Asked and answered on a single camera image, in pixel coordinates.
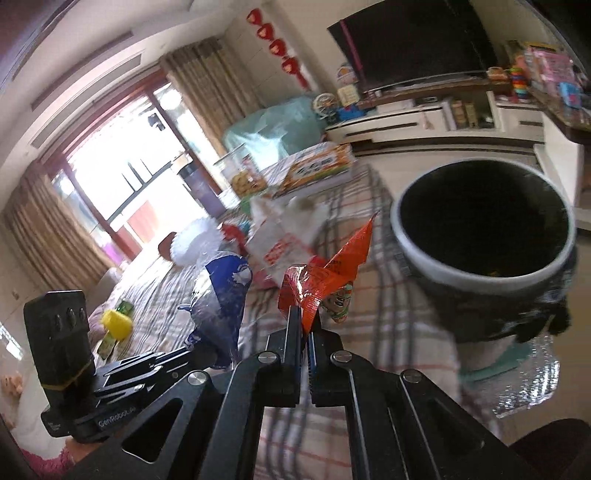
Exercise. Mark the pink toy box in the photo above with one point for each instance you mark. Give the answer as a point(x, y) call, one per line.
point(551, 64)

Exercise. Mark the clear snack jar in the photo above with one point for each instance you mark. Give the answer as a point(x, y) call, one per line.
point(242, 177)

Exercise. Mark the red apple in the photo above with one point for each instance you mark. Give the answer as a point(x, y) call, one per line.
point(165, 247)

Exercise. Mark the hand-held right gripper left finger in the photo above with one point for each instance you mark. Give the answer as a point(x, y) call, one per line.
point(294, 350)

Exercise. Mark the silver foil bag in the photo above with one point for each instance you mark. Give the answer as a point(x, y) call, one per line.
point(531, 383)

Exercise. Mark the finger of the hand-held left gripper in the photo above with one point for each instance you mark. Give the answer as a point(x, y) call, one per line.
point(184, 360)

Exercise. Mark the white side cabinet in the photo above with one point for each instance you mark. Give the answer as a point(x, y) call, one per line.
point(561, 147)

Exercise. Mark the purple cylindrical container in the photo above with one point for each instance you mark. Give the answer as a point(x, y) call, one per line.
point(198, 187)

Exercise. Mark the black television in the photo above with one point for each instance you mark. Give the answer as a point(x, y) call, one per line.
point(415, 41)

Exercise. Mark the green packet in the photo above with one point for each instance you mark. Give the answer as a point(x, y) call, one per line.
point(125, 308)

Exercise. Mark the yellow plastic toy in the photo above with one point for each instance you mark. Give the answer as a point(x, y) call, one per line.
point(116, 324)

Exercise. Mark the orange snack wrapper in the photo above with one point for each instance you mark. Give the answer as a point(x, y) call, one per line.
point(323, 277)

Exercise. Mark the beige curtain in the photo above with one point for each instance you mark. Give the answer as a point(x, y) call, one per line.
point(212, 83)
point(51, 230)

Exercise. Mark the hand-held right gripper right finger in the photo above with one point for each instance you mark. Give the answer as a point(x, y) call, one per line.
point(312, 355)

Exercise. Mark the balcony glass door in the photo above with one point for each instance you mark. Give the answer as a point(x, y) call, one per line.
point(115, 161)

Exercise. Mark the orange picture book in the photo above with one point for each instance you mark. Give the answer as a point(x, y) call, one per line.
point(314, 166)

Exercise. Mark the bin with black liner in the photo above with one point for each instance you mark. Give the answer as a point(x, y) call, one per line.
point(480, 221)

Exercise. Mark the red heart wall hanging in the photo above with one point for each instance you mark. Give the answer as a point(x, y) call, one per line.
point(279, 46)

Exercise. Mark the white plastic bag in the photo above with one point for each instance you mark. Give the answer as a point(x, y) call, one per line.
point(277, 240)

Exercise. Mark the blue clear plastic bag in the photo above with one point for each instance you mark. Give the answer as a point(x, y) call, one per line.
point(226, 290)

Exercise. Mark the small white fan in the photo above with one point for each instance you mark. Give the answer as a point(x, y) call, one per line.
point(323, 102)

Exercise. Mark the white television cabinet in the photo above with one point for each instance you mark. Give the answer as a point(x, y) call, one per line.
point(415, 127)

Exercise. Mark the white foam fruit net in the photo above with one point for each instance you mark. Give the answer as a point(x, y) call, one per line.
point(194, 242)

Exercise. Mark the teal plastic cover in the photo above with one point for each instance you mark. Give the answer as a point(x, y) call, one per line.
point(272, 129)

